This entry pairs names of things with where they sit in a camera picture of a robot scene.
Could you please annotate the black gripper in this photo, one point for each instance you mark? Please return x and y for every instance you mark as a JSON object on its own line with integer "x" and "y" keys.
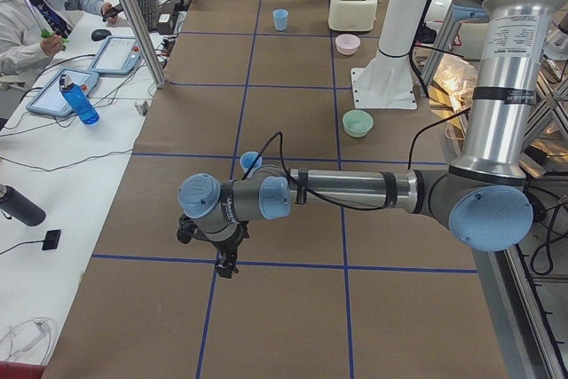
{"x": 224, "y": 247}

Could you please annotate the light blue cup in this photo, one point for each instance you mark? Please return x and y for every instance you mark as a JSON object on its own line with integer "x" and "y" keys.
{"x": 250, "y": 161}
{"x": 280, "y": 19}

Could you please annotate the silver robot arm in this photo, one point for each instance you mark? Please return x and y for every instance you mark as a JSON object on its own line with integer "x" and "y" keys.
{"x": 478, "y": 197}

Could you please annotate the small black square device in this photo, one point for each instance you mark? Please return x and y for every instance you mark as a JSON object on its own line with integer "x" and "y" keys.
{"x": 51, "y": 240}

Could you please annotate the green bowl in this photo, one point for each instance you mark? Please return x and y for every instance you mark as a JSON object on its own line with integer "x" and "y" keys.
{"x": 357, "y": 123}

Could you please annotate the blue water bottle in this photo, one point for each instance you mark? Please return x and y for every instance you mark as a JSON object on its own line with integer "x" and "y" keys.
{"x": 74, "y": 96}

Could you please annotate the black water bottle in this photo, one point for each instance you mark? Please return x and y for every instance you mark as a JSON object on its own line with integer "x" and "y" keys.
{"x": 18, "y": 206}

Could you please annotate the far teach pendant tablet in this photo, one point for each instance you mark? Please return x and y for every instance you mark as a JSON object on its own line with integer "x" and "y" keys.
{"x": 118, "y": 55}

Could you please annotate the teach pendant tablet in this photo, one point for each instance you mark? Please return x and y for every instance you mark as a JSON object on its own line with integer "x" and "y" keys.
{"x": 118, "y": 55}
{"x": 49, "y": 101}

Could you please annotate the near teach pendant tablet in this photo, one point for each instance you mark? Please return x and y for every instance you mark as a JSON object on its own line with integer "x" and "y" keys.
{"x": 49, "y": 101}

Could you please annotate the pink bowl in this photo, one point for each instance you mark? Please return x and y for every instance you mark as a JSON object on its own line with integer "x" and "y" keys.
{"x": 347, "y": 44}

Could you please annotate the black computer mouse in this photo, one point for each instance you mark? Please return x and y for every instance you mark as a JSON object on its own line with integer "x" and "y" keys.
{"x": 101, "y": 34}

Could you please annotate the cream toaster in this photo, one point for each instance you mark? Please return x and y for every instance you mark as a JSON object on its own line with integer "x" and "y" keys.
{"x": 352, "y": 16}

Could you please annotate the black keyboard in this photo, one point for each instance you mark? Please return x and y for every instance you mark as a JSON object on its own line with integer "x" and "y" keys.
{"x": 150, "y": 13}

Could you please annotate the crumpled plastic bag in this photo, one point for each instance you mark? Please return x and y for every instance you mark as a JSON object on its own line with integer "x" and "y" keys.
{"x": 457, "y": 78}

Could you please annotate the person in white coat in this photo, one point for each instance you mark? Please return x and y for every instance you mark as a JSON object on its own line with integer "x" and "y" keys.
{"x": 35, "y": 31}

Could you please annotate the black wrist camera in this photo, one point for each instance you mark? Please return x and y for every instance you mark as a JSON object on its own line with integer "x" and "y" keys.
{"x": 186, "y": 229}

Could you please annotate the aluminium frame post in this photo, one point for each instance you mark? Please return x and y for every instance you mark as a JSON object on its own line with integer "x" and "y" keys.
{"x": 140, "y": 31}

